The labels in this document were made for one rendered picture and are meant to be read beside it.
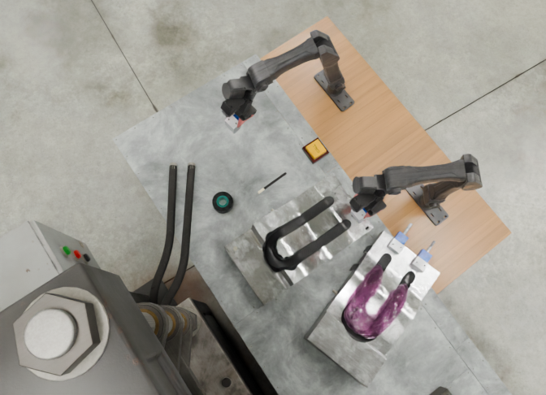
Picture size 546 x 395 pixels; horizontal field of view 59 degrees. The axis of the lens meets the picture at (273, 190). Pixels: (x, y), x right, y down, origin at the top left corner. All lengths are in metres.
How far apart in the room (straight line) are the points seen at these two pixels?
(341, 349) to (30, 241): 1.06
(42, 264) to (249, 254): 0.79
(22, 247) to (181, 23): 2.17
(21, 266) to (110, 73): 1.98
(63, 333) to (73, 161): 2.37
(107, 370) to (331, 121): 1.56
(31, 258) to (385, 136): 1.40
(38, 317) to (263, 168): 1.41
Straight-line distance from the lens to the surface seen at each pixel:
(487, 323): 2.96
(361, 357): 1.79
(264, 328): 1.86
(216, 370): 1.88
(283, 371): 1.87
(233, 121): 1.85
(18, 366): 0.71
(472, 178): 1.60
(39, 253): 1.30
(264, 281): 1.80
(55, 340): 0.64
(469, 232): 2.08
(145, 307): 1.14
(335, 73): 1.90
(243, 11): 3.24
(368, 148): 2.03
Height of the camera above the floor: 2.66
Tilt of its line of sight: 75 degrees down
